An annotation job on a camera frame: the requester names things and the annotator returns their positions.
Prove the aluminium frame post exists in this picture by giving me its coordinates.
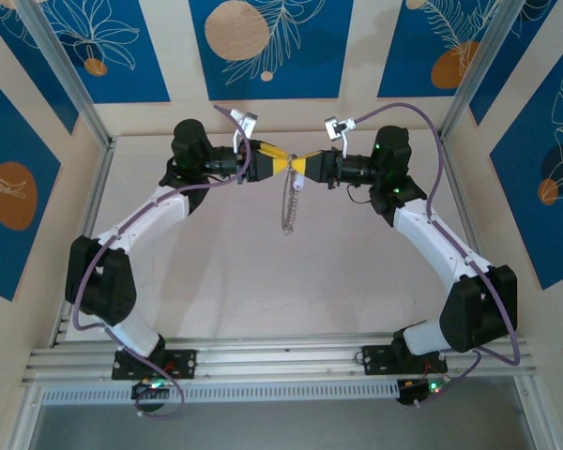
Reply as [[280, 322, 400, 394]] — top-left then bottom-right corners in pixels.
[[438, 0, 532, 143], [16, 0, 114, 147]]

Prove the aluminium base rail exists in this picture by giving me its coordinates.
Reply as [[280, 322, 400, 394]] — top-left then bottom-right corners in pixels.
[[21, 331, 539, 389]]

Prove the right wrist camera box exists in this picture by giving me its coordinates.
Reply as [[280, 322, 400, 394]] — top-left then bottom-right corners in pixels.
[[324, 115, 358, 159]]

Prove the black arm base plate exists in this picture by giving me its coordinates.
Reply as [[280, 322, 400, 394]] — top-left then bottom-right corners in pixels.
[[111, 349, 199, 382], [361, 344, 405, 376]]

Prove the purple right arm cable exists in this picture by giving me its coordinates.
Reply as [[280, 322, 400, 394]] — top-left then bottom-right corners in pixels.
[[354, 101, 522, 409]]

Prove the black controller board with LED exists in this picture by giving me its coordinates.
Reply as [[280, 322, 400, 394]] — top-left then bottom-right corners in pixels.
[[130, 380, 171, 400], [396, 376, 446, 408]]

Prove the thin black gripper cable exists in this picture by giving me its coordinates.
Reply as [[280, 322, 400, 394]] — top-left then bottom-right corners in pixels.
[[345, 181, 375, 206]]

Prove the purple cable loop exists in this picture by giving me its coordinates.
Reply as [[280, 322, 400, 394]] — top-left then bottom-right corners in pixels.
[[133, 369, 187, 422]]

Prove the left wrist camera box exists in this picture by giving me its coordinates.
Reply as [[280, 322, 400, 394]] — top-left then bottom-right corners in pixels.
[[229, 108, 258, 157]]

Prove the grey slotted cable duct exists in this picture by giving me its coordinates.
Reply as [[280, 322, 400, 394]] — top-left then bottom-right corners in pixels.
[[40, 380, 402, 406]]

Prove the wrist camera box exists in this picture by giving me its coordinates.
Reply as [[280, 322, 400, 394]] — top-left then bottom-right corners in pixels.
[[229, 108, 258, 157], [324, 115, 358, 159]]

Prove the silver keyring chain with plate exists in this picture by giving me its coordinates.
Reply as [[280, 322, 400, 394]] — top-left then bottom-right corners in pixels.
[[279, 153, 307, 236]]

